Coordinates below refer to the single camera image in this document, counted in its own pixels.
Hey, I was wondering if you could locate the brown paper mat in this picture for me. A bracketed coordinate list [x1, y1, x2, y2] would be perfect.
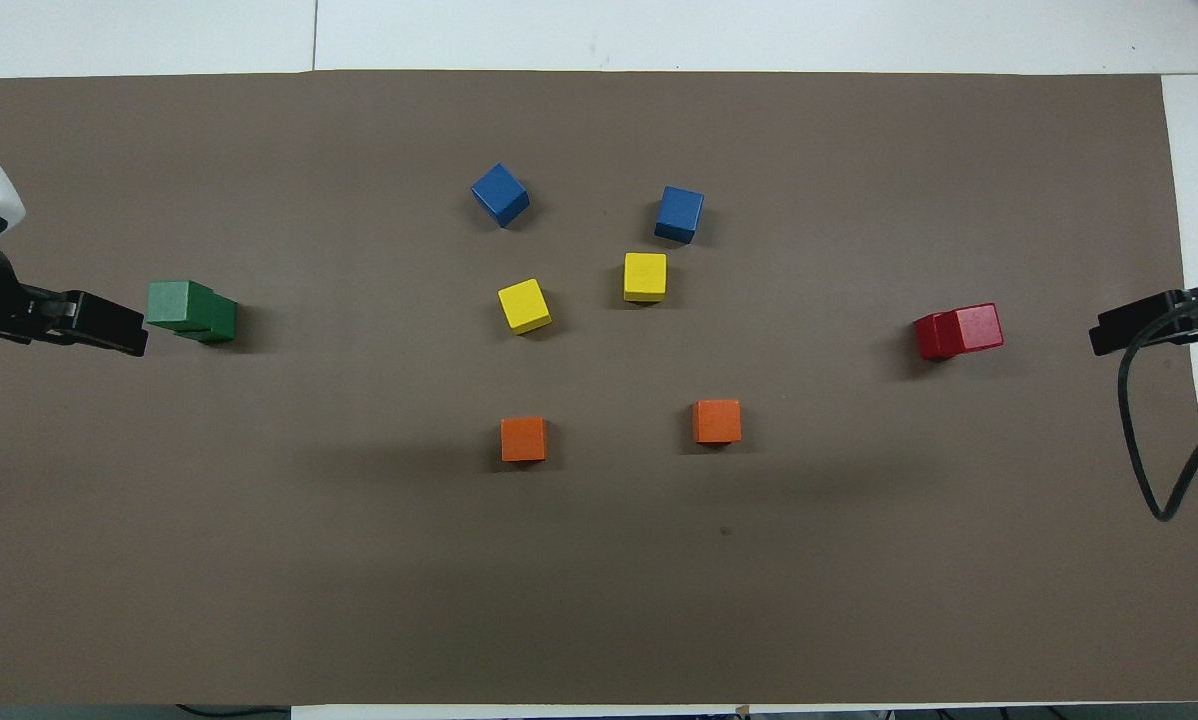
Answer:
[0, 70, 1198, 706]

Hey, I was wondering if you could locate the red wooden cube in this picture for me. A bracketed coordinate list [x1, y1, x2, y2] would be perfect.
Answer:
[949, 303, 1005, 353]
[913, 313, 960, 362]

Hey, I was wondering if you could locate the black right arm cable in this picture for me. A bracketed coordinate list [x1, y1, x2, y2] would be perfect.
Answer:
[1117, 300, 1198, 523]

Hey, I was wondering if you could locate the blue wooden cube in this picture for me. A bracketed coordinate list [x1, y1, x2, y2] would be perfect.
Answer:
[471, 163, 531, 228]
[654, 185, 706, 245]

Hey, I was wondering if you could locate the green wooden cube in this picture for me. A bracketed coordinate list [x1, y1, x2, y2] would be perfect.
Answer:
[146, 279, 217, 333]
[199, 293, 239, 345]

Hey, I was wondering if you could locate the thin black loose cable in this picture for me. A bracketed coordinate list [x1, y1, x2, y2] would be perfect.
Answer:
[174, 703, 292, 719]

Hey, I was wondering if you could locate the yellow wooden cube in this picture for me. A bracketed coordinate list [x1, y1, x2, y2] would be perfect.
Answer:
[623, 252, 668, 303]
[497, 278, 553, 335]

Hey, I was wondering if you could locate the orange wooden cube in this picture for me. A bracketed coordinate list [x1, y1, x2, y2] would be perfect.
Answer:
[693, 399, 743, 445]
[500, 417, 548, 463]

